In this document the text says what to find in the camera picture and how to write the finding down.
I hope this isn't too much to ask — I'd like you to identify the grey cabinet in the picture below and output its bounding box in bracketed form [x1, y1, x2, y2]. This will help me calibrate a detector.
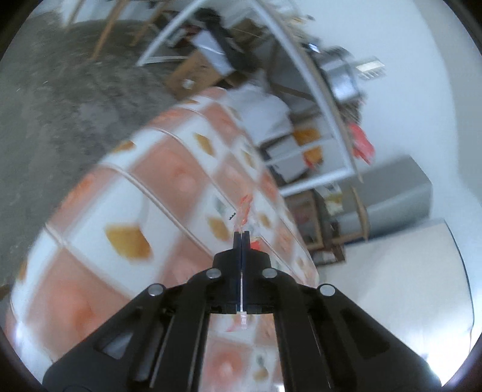
[337, 155, 432, 242]

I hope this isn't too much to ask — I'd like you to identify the white bag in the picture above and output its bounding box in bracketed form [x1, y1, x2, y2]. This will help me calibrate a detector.
[225, 82, 293, 148]

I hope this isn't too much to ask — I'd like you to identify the cardboard box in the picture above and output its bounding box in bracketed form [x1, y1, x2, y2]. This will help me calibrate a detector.
[165, 50, 243, 100]

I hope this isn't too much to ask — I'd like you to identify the low wooden shelf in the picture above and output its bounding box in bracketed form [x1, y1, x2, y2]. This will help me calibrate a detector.
[284, 186, 371, 266]

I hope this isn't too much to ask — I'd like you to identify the orange packet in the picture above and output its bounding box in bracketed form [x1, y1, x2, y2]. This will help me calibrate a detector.
[294, 127, 324, 167]

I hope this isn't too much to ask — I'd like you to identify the red and clear plastic wrapper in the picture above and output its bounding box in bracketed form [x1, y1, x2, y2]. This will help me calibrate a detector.
[226, 194, 254, 333]

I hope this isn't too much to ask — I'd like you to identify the white shelf rack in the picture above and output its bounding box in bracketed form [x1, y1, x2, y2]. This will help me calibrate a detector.
[137, 0, 364, 197]

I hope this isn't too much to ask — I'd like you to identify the table with orange patterned cloth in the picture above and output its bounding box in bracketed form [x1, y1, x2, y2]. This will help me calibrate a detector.
[5, 88, 321, 392]

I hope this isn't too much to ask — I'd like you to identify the red packet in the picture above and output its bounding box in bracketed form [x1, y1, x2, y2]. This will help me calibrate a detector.
[348, 124, 376, 165]

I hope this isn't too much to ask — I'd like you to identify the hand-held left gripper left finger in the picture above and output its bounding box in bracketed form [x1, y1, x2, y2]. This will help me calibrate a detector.
[42, 232, 242, 392]

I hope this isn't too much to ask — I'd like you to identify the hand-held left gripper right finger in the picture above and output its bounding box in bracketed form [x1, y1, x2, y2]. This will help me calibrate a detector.
[242, 232, 441, 392]

